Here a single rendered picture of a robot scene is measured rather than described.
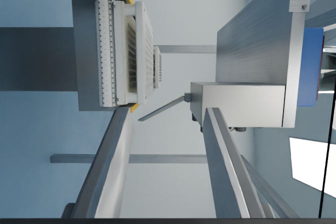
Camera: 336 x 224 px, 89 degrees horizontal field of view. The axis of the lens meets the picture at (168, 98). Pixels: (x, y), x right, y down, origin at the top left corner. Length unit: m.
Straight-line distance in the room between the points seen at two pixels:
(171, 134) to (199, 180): 1.12
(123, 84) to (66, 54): 0.26
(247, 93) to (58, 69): 0.56
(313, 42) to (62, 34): 0.70
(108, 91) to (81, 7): 0.22
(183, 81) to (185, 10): 1.72
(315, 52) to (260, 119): 0.22
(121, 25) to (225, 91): 0.29
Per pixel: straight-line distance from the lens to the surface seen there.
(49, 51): 0.67
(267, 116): 0.48
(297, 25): 0.51
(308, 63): 0.56
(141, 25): 0.44
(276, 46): 0.54
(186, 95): 0.59
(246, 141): 4.15
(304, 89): 0.56
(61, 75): 0.64
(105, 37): 0.46
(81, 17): 0.52
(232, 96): 0.44
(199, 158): 1.65
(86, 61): 0.50
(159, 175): 3.95
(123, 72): 0.44
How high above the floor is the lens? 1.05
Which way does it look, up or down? level
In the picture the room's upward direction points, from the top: 90 degrees clockwise
